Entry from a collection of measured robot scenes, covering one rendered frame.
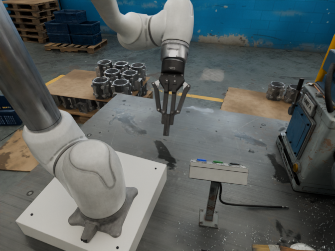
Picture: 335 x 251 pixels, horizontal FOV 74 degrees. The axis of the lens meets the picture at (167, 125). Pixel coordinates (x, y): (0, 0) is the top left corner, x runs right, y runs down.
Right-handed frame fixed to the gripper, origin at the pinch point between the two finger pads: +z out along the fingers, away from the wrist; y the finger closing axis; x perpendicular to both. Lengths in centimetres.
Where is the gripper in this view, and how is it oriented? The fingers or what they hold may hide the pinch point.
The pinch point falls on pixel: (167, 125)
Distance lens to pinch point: 71.3
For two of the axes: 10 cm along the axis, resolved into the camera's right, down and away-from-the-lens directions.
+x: 1.3, 0.5, 9.9
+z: -1.0, 9.9, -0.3
